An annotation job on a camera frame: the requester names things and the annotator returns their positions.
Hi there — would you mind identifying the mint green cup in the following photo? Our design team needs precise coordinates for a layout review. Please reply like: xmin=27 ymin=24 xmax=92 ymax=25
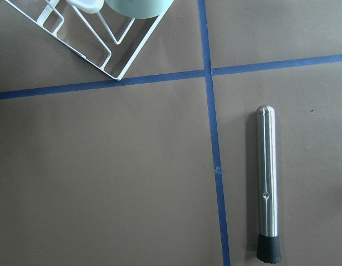
xmin=105 ymin=0 xmax=173 ymax=19

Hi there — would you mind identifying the steel muddler black tip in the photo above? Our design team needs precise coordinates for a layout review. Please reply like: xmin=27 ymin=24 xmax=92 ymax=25
xmin=256 ymin=105 xmax=282 ymax=264

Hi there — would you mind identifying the white wire cup rack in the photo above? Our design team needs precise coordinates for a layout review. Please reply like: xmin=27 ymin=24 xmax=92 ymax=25
xmin=7 ymin=1 xmax=170 ymax=81

